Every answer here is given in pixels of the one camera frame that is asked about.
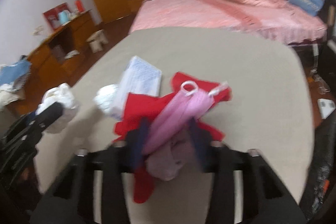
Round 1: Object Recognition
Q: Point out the red cloth rag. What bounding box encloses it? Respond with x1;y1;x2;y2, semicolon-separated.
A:
114;72;232;203

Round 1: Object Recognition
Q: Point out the white plastic bag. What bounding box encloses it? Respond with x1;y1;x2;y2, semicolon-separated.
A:
93;84;118;116

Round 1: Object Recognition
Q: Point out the white blue milk carton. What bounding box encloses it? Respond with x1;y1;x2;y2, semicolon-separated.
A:
109;56;162;121

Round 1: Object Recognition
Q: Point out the black lined trash bin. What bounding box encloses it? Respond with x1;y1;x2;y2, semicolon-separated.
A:
299;117;335;223

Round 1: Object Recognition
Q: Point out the beige table cloth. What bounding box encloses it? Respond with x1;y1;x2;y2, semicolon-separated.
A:
34;27;316;224

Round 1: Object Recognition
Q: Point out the wooden sideboard cabinet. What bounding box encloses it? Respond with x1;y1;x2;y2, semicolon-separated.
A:
9;11;97;114

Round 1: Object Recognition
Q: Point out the white cloth on shelf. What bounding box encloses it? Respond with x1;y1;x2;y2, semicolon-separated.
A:
64;50;80;60

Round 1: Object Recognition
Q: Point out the small white wooden stool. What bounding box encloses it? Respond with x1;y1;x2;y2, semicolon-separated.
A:
87;30;109;53

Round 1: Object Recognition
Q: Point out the white bathroom scale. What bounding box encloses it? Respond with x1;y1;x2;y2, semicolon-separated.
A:
317;98;335;119

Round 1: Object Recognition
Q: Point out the pink sheeted bed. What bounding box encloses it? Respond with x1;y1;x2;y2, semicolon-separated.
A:
130;0;327;45

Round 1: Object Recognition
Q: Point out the red gift box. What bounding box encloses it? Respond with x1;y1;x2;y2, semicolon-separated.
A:
43;2;71;31

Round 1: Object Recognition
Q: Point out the light blue electric kettle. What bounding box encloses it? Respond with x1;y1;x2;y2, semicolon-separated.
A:
58;10;71;26

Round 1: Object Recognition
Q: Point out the red thermos bottle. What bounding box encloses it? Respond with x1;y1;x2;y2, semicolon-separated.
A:
75;0;85;13

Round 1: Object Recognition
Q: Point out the blue pillow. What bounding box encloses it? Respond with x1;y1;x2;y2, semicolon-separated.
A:
288;0;325;16

